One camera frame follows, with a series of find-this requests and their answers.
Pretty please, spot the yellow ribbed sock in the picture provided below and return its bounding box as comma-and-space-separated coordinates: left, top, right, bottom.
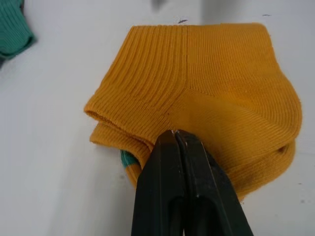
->
83, 22, 303, 202

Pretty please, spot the yellow sock with green stripe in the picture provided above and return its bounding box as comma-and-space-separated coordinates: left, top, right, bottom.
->
89, 121, 156, 189

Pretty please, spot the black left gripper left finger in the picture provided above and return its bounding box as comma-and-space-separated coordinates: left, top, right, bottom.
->
130, 130, 186, 236

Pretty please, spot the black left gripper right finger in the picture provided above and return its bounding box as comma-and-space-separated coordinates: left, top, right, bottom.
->
176, 130, 252, 236

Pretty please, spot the green ribbed sock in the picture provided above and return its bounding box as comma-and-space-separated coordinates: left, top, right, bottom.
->
0, 0, 37, 59

